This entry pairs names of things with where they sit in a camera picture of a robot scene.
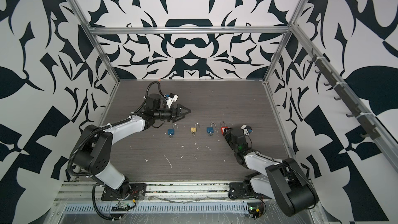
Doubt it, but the aluminium frame corner post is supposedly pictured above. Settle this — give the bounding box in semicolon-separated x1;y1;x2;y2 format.
262;0;308;84
66;0;120;84

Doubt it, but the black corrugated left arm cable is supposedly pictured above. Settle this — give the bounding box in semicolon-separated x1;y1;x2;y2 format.
66;116;134;222

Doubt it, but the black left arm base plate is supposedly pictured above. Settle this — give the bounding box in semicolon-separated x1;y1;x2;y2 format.
101;183;147;201

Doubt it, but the blue padlock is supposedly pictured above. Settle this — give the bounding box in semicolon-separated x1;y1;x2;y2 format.
206;122;217;136
167;123;178;138

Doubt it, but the circuit board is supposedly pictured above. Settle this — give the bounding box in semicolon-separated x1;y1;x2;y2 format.
112;201;136;212
248;201;267;219

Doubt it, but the white slotted cable duct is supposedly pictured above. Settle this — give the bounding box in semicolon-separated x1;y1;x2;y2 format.
63;202;250;214

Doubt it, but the aluminium frame corner post right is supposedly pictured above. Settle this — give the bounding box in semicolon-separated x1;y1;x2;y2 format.
262;0;308;84

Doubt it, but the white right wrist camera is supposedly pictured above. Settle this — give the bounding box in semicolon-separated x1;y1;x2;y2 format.
241;124;252;135

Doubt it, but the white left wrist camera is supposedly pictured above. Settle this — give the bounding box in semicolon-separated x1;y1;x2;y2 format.
164;93;178;108

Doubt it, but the red padlock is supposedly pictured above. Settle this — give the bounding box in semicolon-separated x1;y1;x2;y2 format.
220;121;229;135

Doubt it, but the aluminium frame horizontal bar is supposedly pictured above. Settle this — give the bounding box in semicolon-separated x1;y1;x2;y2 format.
89;26;289;35

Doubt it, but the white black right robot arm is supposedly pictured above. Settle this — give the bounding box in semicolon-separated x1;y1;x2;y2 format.
221;125;319;217

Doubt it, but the brass padlock with key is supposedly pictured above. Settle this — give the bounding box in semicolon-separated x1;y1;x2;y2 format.
190;123;200;135

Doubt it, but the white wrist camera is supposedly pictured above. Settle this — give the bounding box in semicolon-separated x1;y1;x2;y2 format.
164;93;178;108
241;124;252;135

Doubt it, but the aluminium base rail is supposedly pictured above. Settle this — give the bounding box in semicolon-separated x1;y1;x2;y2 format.
55;181;240;202

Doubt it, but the left circuit board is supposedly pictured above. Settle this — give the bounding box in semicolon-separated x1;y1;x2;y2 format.
112;201;136;212

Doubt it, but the aluminium frame corner post left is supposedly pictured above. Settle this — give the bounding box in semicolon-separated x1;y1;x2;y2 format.
66;0;120;84

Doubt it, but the right circuit board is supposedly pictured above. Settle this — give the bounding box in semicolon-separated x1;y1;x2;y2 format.
248;201;267;219

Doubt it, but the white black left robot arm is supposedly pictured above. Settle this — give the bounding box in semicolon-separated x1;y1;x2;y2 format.
67;93;191;199

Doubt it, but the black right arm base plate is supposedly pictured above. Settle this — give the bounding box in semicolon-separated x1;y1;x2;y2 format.
228;181;271;200

